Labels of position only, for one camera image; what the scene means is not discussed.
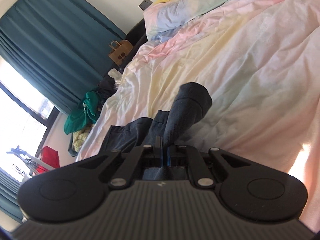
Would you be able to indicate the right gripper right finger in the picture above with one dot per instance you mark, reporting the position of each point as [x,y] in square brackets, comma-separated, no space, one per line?
[197,171]

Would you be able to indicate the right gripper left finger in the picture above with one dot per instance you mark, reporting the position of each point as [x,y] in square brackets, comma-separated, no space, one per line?
[135,163]

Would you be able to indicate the black pants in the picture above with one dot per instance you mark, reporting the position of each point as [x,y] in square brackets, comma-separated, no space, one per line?
[190,105]

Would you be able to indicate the clothes drying rack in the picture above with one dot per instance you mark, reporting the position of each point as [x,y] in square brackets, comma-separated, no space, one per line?
[33,163]

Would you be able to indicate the yellow knitted cloth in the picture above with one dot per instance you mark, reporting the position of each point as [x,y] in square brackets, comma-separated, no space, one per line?
[79,138]

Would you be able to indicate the green garment pile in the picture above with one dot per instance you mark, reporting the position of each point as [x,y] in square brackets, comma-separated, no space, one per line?
[86,113]

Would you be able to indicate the brown paper bag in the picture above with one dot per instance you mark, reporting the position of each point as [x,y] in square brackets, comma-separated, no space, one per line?
[119,51]

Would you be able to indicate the pastel bed duvet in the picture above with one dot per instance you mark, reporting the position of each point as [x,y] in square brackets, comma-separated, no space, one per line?
[259,61]

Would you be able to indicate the teal curtain near window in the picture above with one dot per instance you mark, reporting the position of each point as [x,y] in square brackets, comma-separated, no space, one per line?
[9,187]

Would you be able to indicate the grey wall switch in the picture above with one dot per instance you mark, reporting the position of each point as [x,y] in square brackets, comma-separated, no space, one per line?
[145,4]

